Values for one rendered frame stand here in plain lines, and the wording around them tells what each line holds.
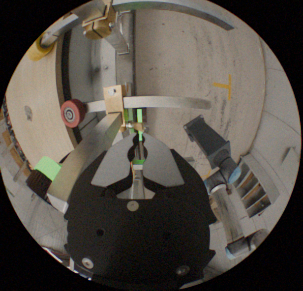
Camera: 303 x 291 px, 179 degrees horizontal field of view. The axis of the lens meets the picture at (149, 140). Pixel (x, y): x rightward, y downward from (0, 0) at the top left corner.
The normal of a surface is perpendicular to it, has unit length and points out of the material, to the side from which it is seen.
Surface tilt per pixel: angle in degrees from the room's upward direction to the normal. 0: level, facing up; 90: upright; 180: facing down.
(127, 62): 0
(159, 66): 0
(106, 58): 0
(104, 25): 41
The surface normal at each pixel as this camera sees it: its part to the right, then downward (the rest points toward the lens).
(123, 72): 0.04, 0.54
